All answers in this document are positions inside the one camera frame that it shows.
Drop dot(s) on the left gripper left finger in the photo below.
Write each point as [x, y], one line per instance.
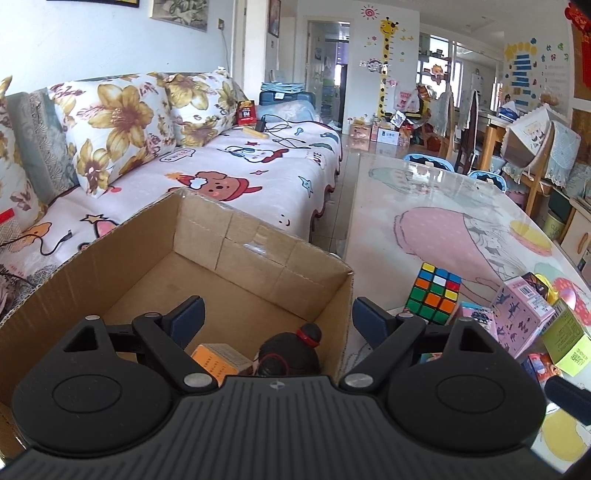
[163, 339]

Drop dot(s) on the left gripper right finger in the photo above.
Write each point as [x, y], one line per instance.
[391, 339]

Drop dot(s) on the green box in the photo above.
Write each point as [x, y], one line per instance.
[566, 340]

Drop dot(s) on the black red doll figure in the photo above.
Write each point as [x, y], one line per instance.
[290, 353]

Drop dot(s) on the rubiks cube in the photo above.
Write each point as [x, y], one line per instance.
[434, 295]

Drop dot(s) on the pink cartoon card box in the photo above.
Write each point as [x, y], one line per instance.
[481, 314]

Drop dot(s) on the cardboard box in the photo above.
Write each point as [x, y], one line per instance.
[256, 281]

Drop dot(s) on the yellow toy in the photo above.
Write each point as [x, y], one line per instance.
[552, 294]

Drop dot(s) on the blue plastic stool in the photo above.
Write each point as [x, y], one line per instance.
[424, 159]

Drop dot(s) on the sofa with cartoon cover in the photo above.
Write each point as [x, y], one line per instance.
[282, 178]

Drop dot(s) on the floral cushion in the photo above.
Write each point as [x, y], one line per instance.
[113, 125]
[202, 106]

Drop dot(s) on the grey patterned cushion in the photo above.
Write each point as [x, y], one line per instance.
[42, 144]

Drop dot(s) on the wooden chair with cover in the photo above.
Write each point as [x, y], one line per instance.
[539, 147]

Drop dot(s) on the red box on sofa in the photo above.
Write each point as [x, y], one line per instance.
[246, 113]

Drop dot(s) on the giraffe height sticker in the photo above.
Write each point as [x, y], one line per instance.
[388, 28]

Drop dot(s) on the framed portrait picture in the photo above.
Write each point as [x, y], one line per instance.
[187, 13]

